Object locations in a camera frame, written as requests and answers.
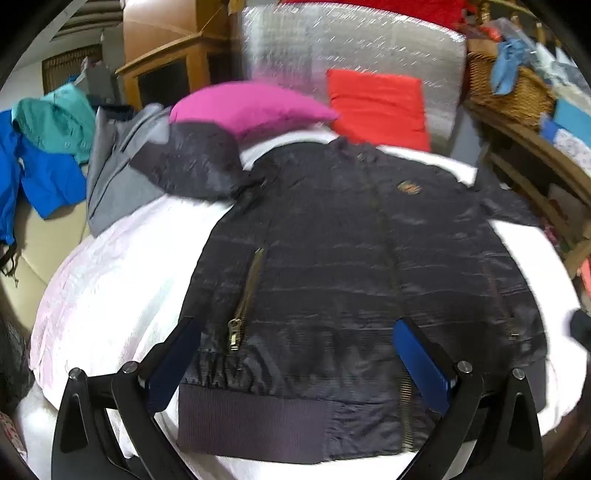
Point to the teal shirt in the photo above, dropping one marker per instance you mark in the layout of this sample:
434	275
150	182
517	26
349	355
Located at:
62	121

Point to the black puffer jacket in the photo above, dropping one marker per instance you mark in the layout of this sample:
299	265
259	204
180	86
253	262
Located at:
298	287

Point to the wooden shelf unit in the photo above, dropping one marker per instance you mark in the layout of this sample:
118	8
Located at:
558	188

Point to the magenta pillow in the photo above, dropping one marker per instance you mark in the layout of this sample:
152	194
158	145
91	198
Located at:
252	110

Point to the wooden cabinet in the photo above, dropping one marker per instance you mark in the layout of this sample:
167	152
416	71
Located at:
173	48

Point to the grey garment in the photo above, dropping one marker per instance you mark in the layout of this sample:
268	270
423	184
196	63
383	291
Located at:
114	190

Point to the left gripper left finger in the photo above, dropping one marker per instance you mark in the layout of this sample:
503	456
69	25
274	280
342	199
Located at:
106	427

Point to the blue jacket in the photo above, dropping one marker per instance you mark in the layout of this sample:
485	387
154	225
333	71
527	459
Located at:
48	181

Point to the wicker basket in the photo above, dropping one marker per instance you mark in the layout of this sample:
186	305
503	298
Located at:
527	102

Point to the silver insulation foil sheet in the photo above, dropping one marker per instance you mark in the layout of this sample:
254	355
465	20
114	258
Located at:
293	45

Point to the light blue cloth in basket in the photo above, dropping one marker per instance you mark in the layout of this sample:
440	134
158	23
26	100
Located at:
512	54

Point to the blue white box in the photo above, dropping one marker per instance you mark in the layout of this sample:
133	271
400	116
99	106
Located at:
568	130

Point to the red cloth on railing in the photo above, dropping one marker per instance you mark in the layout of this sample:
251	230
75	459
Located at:
445	13

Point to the red orange cushion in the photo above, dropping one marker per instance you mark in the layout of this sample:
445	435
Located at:
380	109

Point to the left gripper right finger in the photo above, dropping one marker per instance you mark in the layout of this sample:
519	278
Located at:
509	443

